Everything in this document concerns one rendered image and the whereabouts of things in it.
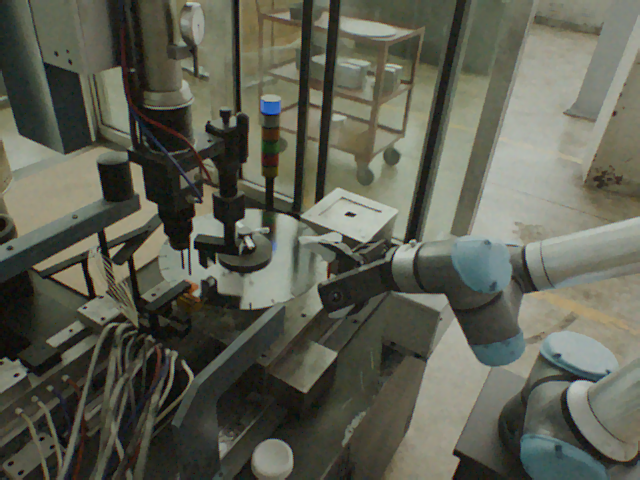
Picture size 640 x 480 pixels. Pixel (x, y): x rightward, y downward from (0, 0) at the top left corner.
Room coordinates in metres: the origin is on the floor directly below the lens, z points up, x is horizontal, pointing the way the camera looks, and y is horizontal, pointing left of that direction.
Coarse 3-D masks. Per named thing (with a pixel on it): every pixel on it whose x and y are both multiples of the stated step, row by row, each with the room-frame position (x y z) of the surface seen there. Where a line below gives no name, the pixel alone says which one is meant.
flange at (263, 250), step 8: (256, 240) 0.83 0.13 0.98; (264, 240) 0.86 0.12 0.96; (248, 248) 0.80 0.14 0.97; (256, 248) 0.82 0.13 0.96; (264, 248) 0.83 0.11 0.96; (272, 248) 0.83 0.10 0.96; (224, 256) 0.79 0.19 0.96; (232, 256) 0.79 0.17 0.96; (240, 256) 0.79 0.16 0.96; (248, 256) 0.80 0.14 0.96; (256, 256) 0.80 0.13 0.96; (264, 256) 0.80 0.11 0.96; (272, 256) 0.82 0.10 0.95; (224, 264) 0.78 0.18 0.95; (232, 264) 0.77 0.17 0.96; (240, 264) 0.77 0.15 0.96; (248, 264) 0.77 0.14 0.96; (256, 264) 0.78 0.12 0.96; (264, 264) 0.79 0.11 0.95
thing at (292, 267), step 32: (192, 224) 0.90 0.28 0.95; (256, 224) 0.93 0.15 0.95; (288, 224) 0.94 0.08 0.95; (160, 256) 0.79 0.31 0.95; (192, 256) 0.80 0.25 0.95; (288, 256) 0.82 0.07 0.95; (320, 256) 0.83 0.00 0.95; (224, 288) 0.71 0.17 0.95; (256, 288) 0.72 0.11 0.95; (288, 288) 0.73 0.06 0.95
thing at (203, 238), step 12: (228, 228) 0.74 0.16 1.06; (204, 240) 0.75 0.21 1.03; (216, 240) 0.75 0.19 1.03; (228, 240) 0.74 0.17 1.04; (240, 240) 0.76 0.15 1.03; (204, 252) 0.74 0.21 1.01; (216, 252) 0.74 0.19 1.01; (228, 252) 0.73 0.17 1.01; (240, 252) 0.74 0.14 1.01; (204, 264) 0.74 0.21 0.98
